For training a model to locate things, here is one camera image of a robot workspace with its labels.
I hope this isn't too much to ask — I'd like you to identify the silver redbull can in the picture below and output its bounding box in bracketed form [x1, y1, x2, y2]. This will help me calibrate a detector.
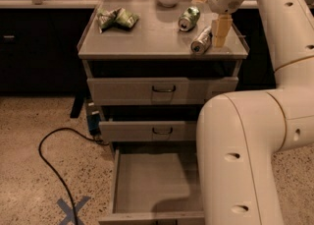
[190, 27, 212, 55]

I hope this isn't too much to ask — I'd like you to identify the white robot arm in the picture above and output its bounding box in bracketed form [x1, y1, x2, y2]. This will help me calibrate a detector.
[196, 0, 314, 225]

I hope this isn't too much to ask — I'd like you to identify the green soda can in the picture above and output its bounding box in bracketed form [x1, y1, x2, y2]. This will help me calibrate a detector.
[178, 6, 200, 31]

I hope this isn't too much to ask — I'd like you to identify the grey drawer cabinet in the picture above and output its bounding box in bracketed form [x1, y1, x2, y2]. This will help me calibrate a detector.
[78, 0, 248, 149]

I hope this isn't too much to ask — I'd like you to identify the grey top drawer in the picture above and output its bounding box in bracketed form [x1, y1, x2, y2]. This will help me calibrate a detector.
[87, 77, 238, 106]

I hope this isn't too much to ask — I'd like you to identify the grey drawer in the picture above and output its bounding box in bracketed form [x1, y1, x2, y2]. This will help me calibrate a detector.
[99, 121, 196, 142]
[99, 147, 205, 225]
[87, 77, 238, 106]

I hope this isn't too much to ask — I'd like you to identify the grey middle drawer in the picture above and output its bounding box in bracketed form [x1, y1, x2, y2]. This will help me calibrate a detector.
[99, 121, 196, 142]

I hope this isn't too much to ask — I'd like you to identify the grey bottom drawer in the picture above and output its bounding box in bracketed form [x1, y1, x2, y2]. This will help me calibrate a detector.
[99, 147, 205, 225]

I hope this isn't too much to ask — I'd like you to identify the green chip bag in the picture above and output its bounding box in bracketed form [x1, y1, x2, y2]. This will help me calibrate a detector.
[96, 7, 139, 32]

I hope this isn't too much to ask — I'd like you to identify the black power box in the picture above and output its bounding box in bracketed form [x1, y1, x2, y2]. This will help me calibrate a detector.
[85, 101, 101, 136]

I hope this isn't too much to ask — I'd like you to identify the dark counter with cabinets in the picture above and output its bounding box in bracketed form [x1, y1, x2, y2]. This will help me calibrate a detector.
[0, 8, 276, 94]

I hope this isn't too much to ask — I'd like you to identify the blue tape cross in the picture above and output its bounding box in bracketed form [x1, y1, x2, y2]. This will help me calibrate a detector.
[57, 196, 90, 225]

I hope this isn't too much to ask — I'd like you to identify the black floor cable left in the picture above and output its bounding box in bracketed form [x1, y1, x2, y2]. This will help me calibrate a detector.
[37, 127, 111, 225]

